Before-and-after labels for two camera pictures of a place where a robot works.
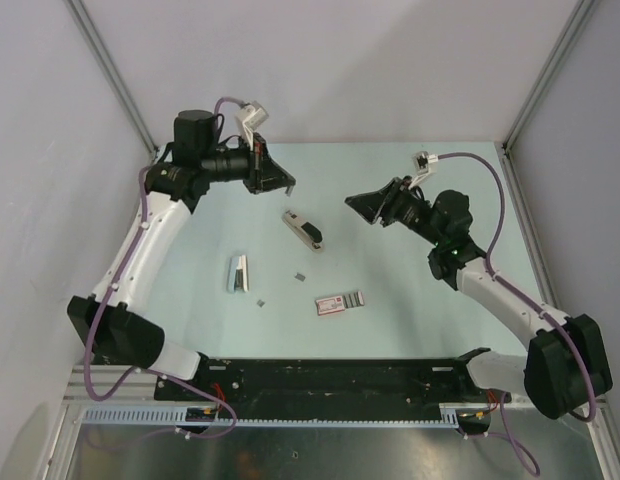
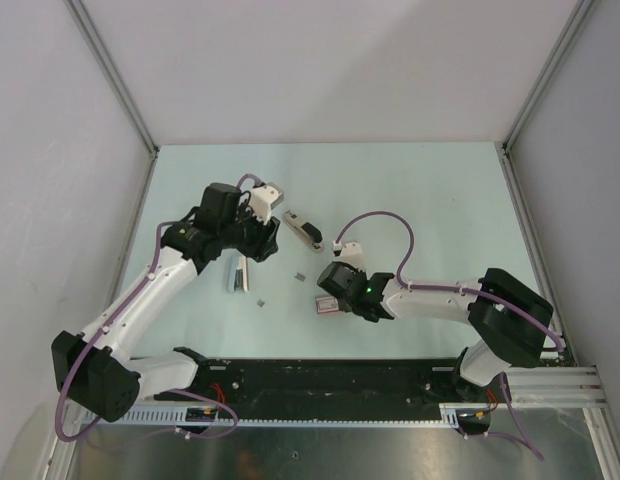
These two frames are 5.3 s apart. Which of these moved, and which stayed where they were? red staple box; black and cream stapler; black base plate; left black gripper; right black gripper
Moved: left black gripper; right black gripper
Stayed: black and cream stapler; black base plate; red staple box
